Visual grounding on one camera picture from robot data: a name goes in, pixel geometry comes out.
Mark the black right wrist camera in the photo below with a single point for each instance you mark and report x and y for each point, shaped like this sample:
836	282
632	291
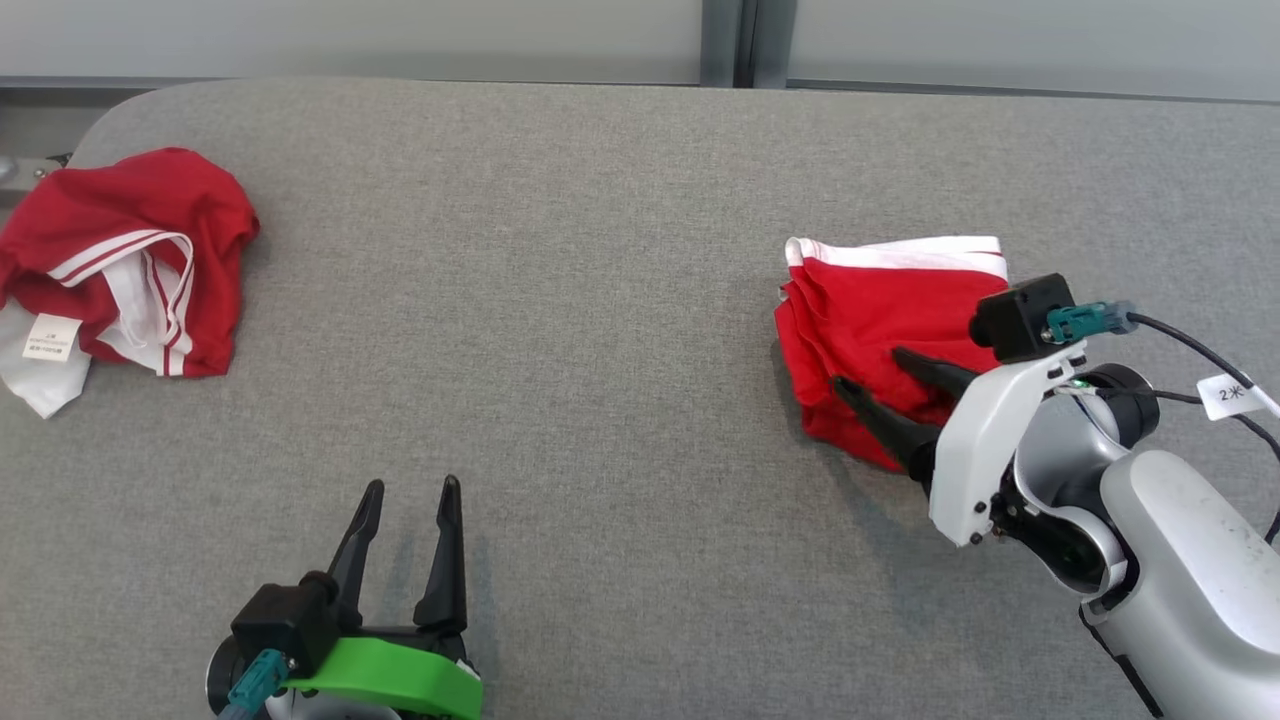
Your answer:
1020	315

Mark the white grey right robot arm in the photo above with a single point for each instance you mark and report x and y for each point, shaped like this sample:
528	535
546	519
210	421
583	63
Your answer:
1180	560

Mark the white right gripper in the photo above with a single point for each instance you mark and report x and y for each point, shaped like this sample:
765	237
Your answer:
980	440

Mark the red shorts with white stripe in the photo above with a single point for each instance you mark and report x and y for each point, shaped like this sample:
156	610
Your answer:
870	310

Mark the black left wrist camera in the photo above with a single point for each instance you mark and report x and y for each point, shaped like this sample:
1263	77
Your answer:
285	620

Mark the red shirt with white sleeves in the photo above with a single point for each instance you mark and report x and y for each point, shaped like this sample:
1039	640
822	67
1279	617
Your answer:
150	200

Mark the grey window base rail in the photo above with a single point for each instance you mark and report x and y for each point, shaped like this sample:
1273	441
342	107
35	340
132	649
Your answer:
400	80
1000	90

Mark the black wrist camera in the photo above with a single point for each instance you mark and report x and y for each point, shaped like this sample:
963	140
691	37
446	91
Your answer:
285	620
1020	315

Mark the grey metal frame post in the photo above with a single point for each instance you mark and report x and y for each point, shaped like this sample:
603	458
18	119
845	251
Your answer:
745	40

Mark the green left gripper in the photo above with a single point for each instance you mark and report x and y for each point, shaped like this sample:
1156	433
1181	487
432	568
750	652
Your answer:
400	675

